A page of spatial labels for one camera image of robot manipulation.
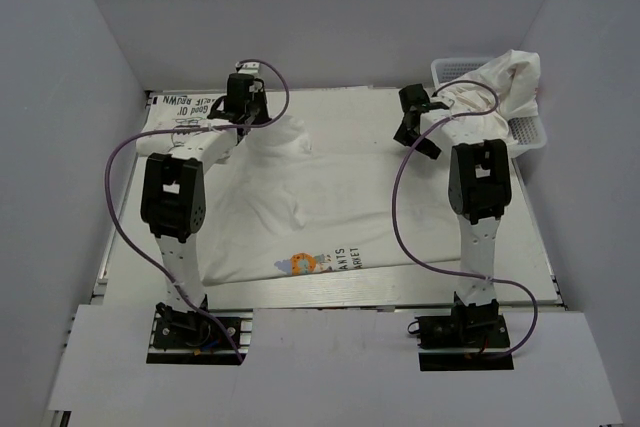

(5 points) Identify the white cartoon print t-shirt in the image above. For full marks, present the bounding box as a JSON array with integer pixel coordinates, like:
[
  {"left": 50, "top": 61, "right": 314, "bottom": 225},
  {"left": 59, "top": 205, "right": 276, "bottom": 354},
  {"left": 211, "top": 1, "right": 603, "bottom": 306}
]
[{"left": 198, "top": 116, "right": 460, "bottom": 286}]

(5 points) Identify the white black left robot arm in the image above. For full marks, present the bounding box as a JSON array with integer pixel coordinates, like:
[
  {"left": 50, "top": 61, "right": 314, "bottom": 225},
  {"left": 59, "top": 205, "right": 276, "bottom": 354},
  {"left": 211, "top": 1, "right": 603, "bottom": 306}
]
[{"left": 137, "top": 62, "right": 271, "bottom": 311}]

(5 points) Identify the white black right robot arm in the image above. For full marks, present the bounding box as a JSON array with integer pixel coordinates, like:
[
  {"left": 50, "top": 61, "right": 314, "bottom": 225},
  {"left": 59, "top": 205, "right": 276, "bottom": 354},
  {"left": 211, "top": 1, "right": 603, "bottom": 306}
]
[{"left": 394, "top": 84, "right": 512, "bottom": 308}]

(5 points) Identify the folded white Charlie Brown t-shirt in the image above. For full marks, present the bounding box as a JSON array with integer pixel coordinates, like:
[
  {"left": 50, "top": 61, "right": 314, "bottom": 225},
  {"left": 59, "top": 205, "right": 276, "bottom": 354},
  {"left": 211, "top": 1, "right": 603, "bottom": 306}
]
[{"left": 136, "top": 93, "right": 222, "bottom": 157}]

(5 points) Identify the crumpled white t-shirt in basket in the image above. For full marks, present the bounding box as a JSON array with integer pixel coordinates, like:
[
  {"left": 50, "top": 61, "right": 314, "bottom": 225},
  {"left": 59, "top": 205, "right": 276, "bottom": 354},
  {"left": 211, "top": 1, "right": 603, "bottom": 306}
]
[{"left": 434, "top": 48, "right": 544, "bottom": 163}]

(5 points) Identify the white perforated plastic basket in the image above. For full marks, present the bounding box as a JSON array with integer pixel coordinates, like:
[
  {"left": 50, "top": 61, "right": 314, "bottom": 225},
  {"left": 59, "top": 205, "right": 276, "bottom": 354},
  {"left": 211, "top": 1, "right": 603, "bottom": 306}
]
[{"left": 429, "top": 54, "right": 547, "bottom": 153}]

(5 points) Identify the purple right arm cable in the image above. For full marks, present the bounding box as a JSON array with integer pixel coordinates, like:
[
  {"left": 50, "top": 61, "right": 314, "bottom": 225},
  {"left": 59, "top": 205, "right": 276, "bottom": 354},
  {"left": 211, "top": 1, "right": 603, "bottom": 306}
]
[{"left": 390, "top": 79, "right": 540, "bottom": 361}]

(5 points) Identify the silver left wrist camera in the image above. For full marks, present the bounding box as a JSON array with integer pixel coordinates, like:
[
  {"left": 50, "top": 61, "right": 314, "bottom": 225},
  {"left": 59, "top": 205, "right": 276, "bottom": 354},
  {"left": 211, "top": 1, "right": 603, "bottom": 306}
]
[{"left": 235, "top": 61, "right": 261, "bottom": 77}]

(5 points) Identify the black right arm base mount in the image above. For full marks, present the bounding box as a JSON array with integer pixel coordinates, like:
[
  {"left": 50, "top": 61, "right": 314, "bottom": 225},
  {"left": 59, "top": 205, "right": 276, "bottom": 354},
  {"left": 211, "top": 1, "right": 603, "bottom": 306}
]
[{"left": 407, "top": 315, "right": 514, "bottom": 372}]

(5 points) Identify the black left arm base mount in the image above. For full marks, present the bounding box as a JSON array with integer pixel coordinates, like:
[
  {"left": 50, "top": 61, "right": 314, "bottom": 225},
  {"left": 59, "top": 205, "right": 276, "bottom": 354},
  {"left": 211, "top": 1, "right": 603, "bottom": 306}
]
[{"left": 146, "top": 303, "right": 252, "bottom": 366}]

